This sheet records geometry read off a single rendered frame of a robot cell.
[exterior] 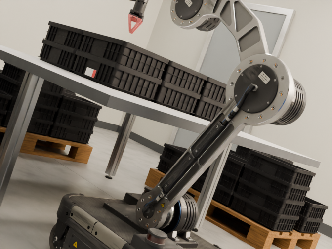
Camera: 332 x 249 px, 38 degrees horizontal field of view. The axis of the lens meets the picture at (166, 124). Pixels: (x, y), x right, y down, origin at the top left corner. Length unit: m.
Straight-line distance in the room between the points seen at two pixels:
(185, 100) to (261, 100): 1.05
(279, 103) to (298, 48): 4.00
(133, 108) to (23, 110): 0.60
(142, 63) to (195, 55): 3.99
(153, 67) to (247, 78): 0.86
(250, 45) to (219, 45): 4.39
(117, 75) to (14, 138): 0.56
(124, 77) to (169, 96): 0.31
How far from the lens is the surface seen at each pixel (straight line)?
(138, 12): 2.37
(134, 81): 2.37
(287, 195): 3.38
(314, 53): 5.45
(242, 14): 1.81
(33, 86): 2.10
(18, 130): 2.12
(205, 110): 2.74
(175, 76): 2.53
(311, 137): 5.23
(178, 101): 2.58
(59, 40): 2.80
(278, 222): 3.42
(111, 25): 6.58
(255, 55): 1.67
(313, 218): 3.83
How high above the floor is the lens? 0.77
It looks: 3 degrees down
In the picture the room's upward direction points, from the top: 20 degrees clockwise
